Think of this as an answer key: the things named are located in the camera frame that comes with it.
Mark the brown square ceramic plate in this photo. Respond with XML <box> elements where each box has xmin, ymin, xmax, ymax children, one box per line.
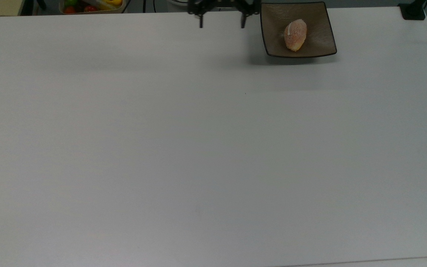
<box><xmin>260</xmin><ymin>1</ymin><xmax>338</xmax><ymax>59</ymax></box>

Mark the yellow toy fruit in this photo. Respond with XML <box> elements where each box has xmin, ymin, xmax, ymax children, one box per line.
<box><xmin>98</xmin><ymin>0</ymin><xmax>123</xmax><ymax>10</ymax></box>

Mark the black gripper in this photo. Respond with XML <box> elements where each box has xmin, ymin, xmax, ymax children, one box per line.
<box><xmin>187</xmin><ymin>0</ymin><xmax>261</xmax><ymax>29</ymax></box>

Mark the sugared orange bread roll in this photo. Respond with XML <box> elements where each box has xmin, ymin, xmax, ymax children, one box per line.
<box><xmin>284</xmin><ymin>19</ymin><xmax>308</xmax><ymax>52</ymax></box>

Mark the beige fruit bin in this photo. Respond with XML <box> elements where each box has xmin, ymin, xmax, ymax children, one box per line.
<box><xmin>58</xmin><ymin>0</ymin><xmax>131</xmax><ymax>15</ymax></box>

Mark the black stand base clamp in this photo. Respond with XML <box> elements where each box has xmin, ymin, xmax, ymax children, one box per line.
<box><xmin>398</xmin><ymin>0</ymin><xmax>427</xmax><ymax>21</ymax></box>

